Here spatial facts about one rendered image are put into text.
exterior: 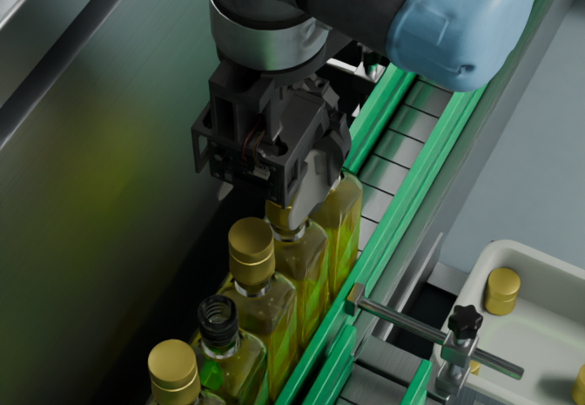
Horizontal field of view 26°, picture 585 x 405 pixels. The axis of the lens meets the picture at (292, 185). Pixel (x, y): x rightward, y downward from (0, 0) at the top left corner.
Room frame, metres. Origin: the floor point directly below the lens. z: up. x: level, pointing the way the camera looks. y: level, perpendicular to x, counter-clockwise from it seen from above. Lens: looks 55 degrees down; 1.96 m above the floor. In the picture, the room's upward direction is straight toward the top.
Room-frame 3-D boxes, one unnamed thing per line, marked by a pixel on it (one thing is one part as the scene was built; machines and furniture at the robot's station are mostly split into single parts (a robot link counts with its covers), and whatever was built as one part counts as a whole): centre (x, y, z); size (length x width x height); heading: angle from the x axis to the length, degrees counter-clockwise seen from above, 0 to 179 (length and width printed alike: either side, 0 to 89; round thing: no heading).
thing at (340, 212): (0.61, -0.03, 0.99); 0.06 x 0.06 x 0.21; 62
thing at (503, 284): (0.67, -0.22, 0.79); 0.04 x 0.04 x 0.04
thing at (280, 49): (0.54, 0.01, 1.37); 0.08 x 0.08 x 0.05
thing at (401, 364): (0.54, -0.11, 0.85); 0.09 x 0.04 x 0.07; 62
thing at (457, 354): (0.53, -0.13, 0.95); 0.17 x 0.03 x 0.12; 62
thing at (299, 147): (0.53, 0.02, 1.29); 0.09 x 0.08 x 0.12; 153
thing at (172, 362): (0.40, 0.08, 1.14); 0.04 x 0.04 x 0.04
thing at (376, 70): (0.84, -0.06, 0.94); 0.07 x 0.04 x 0.13; 62
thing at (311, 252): (0.56, 0.00, 0.99); 0.06 x 0.06 x 0.21; 63
